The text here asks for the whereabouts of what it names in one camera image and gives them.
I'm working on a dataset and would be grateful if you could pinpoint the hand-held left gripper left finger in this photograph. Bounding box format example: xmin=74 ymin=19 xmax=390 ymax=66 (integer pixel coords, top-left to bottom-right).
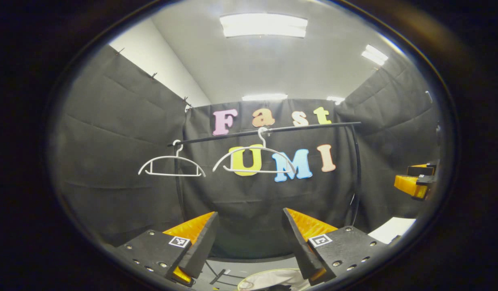
xmin=114 ymin=211 xmax=221 ymax=288

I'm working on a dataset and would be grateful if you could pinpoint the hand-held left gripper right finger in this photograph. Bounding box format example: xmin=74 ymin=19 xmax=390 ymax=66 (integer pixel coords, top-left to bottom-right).
xmin=282 ymin=207 xmax=390 ymax=287

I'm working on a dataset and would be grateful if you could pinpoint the white plastic clothes hanger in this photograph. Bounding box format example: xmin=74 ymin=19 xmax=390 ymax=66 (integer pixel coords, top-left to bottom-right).
xmin=138 ymin=140 xmax=206 ymax=178
xmin=212 ymin=127 xmax=297 ymax=175

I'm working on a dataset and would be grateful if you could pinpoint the black metal clothes rack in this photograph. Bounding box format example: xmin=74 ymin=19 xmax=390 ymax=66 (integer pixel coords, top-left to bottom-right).
xmin=167 ymin=121 xmax=363 ymax=286

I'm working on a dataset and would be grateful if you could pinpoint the white flat panel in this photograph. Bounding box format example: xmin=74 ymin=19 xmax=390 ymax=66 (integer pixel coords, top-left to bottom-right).
xmin=367 ymin=217 xmax=417 ymax=245

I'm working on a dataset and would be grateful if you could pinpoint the small ceiling light panel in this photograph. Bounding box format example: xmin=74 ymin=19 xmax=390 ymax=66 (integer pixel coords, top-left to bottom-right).
xmin=361 ymin=44 xmax=389 ymax=66

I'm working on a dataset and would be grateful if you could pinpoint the black backdrop cloth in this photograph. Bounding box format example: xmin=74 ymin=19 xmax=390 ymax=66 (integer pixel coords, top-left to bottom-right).
xmin=51 ymin=44 xmax=441 ymax=259

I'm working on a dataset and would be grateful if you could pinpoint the long ceiling strip light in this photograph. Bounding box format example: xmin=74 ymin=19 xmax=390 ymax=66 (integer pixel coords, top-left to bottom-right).
xmin=242 ymin=94 xmax=289 ymax=102

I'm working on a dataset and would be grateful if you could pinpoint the large ceiling light panel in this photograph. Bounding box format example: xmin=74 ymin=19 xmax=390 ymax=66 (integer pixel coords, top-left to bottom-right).
xmin=219 ymin=13 xmax=308 ymax=38

